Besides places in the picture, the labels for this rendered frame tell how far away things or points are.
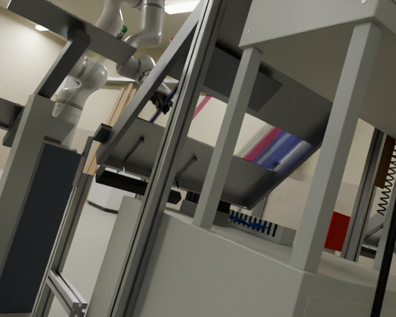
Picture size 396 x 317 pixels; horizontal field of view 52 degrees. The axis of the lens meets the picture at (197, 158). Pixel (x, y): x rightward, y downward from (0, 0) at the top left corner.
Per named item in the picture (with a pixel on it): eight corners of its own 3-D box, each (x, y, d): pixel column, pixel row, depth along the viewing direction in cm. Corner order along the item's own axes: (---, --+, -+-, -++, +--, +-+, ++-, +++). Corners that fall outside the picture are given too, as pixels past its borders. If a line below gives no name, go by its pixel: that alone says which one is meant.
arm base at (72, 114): (25, 137, 177) (39, 97, 178) (63, 149, 191) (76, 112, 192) (45, 143, 164) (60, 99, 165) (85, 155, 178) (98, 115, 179)
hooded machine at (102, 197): (130, 217, 673) (152, 147, 683) (104, 212, 634) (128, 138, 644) (108, 207, 718) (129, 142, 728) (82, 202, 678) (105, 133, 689)
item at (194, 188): (101, 166, 135) (101, 151, 140) (246, 209, 170) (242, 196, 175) (103, 163, 134) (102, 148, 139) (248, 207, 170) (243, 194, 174)
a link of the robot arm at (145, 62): (141, 65, 139) (165, 73, 144) (135, 50, 149) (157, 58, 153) (132, 86, 143) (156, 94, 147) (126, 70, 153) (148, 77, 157)
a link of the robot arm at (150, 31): (129, -8, 147) (120, 67, 137) (169, 9, 154) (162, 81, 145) (119, 5, 154) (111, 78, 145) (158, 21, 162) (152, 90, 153)
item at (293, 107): (163, 80, 116) (160, 70, 119) (312, 150, 151) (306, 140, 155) (235, -21, 99) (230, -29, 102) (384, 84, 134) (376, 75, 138)
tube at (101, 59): (128, 30, 113) (127, 27, 114) (123, 27, 112) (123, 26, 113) (46, 136, 140) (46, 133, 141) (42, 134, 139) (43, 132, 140)
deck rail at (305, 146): (247, 209, 170) (242, 198, 174) (250, 211, 171) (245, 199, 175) (384, 84, 134) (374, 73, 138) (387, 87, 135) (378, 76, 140)
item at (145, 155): (102, 158, 136) (102, 151, 138) (247, 203, 171) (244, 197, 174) (131, 118, 126) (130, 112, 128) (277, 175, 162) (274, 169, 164)
